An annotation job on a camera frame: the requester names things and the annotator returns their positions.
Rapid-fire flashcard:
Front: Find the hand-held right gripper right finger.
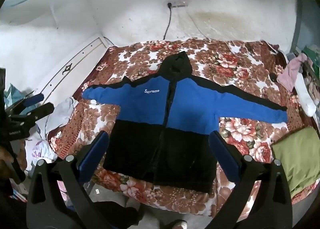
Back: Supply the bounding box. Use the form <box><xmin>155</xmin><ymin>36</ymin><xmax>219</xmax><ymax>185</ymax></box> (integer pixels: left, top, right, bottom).
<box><xmin>209</xmin><ymin>131</ymin><xmax>293</xmax><ymax>229</ymax></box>

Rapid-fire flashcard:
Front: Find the olive green cloth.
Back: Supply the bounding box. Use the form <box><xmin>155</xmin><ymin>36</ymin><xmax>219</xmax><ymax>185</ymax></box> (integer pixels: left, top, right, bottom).
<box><xmin>272</xmin><ymin>126</ymin><xmax>320</xmax><ymax>198</ymax></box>

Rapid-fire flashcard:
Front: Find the person's left hand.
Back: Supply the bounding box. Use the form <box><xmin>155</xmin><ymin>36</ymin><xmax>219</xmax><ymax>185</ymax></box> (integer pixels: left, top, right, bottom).
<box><xmin>0</xmin><ymin>141</ymin><xmax>27</xmax><ymax>172</ymax></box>

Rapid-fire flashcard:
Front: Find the white purple-flowered cloth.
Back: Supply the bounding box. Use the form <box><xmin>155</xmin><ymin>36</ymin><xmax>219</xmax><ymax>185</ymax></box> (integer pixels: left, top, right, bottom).
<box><xmin>25</xmin><ymin>124</ymin><xmax>59</xmax><ymax>169</ymax></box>

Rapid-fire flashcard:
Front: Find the white headboard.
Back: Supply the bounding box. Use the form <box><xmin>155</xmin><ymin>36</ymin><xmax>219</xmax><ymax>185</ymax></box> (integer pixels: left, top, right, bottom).
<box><xmin>37</xmin><ymin>36</ymin><xmax>116</xmax><ymax>102</ymax></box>

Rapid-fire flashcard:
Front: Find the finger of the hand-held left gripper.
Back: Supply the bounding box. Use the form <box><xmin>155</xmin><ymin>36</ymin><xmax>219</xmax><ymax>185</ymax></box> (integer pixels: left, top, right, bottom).
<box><xmin>10</xmin><ymin>102</ymin><xmax>55</xmax><ymax>129</ymax></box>
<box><xmin>6</xmin><ymin>93</ymin><xmax>45</xmax><ymax>117</ymax></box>

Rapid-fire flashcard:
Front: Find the person's dark trouser leg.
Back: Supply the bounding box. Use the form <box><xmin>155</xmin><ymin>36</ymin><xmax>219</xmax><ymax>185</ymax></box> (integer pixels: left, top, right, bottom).
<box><xmin>92</xmin><ymin>201</ymin><xmax>175</xmax><ymax>229</ymax></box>

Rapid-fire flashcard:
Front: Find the dark green cloth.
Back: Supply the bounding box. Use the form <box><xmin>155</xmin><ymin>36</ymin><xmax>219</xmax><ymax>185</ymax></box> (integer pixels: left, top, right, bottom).
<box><xmin>301</xmin><ymin>45</ymin><xmax>320</xmax><ymax>69</ymax></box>

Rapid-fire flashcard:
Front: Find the floral blanket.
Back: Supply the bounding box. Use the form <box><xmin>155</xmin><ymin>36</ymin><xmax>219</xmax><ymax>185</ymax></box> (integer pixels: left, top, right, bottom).
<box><xmin>47</xmin><ymin>37</ymin><xmax>304</xmax><ymax>217</ymax></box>

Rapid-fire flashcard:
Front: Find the light grey cloth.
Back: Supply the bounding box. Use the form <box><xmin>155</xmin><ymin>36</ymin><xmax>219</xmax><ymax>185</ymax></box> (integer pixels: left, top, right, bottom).
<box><xmin>46</xmin><ymin>97</ymin><xmax>79</xmax><ymax>132</ymax></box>

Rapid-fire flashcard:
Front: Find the white power strip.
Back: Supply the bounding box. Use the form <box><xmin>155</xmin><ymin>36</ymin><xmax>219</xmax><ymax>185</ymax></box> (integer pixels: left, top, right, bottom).
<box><xmin>166</xmin><ymin>0</ymin><xmax>188</xmax><ymax>8</ymax></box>

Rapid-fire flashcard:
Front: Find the blue and black hooded jacket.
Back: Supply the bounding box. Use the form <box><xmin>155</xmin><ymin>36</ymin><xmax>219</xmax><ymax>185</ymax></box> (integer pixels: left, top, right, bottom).
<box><xmin>82</xmin><ymin>51</ymin><xmax>288</xmax><ymax>194</ymax></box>

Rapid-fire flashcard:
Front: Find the teal cloth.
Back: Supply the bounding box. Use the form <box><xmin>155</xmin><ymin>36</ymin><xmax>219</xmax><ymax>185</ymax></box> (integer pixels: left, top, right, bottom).
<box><xmin>5</xmin><ymin>82</ymin><xmax>34</xmax><ymax>109</ymax></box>

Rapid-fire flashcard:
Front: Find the grey metal pole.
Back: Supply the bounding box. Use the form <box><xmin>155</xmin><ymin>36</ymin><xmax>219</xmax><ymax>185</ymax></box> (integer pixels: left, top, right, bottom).
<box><xmin>290</xmin><ymin>0</ymin><xmax>309</xmax><ymax>55</ymax></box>

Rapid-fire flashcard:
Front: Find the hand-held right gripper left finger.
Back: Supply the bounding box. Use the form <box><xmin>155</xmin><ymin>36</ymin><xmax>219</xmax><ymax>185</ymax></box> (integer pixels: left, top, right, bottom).
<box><xmin>26</xmin><ymin>131</ymin><xmax>113</xmax><ymax>229</ymax></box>

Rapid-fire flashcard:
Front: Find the pink cloth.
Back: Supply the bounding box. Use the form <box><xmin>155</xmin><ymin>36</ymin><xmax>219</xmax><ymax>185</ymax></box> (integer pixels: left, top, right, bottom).
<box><xmin>277</xmin><ymin>53</ymin><xmax>308</xmax><ymax>93</ymax></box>

